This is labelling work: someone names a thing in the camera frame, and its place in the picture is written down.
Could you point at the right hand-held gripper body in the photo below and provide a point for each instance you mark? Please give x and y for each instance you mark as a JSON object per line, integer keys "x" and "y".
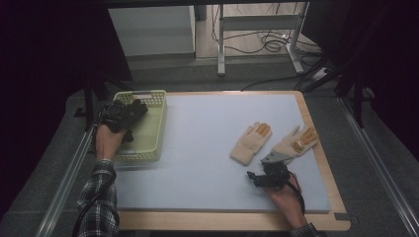
{"x": 275, "y": 171}

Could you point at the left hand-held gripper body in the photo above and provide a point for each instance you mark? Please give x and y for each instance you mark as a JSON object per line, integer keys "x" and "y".
{"x": 115, "y": 117}

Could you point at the black glove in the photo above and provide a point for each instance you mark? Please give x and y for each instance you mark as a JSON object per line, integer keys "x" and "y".
{"x": 140, "y": 107}
{"x": 128, "y": 136}

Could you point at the beige glove orange fingertips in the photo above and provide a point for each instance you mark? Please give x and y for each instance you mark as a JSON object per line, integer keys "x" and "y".
{"x": 294, "y": 143}
{"x": 250, "y": 144}

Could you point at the pale green plastic basket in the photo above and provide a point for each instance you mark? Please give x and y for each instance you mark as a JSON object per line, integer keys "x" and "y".
{"x": 150, "y": 138}

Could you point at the person's left hand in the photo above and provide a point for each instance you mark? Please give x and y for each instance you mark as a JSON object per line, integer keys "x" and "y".
{"x": 107, "y": 141}

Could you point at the person's right hand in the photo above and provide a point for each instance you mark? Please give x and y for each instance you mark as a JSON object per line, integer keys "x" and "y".
{"x": 290, "y": 204}

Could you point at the black metal stand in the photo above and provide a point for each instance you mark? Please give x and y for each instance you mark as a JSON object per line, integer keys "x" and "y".
{"x": 357, "y": 98}
{"x": 89, "y": 98}

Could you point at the white foam mat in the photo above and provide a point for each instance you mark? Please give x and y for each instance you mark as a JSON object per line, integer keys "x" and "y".
{"x": 204, "y": 158}

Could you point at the dark curtain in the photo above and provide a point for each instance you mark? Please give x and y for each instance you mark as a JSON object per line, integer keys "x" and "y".
{"x": 42, "y": 65}
{"x": 388, "y": 65}

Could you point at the white cabinet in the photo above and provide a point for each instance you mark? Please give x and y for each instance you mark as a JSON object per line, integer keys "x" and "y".
{"x": 151, "y": 29}

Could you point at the white power strip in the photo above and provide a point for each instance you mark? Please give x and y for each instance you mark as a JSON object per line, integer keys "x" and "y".
{"x": 319, "y": 74}

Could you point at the aluminium rail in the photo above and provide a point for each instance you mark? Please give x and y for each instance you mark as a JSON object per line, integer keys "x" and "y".
{"x": 378, "y": 164}
{"x": 66, "y": 184}

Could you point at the gray metal frame stand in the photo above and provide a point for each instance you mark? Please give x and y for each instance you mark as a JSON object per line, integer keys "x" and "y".
{"x": 260, "y": 23}

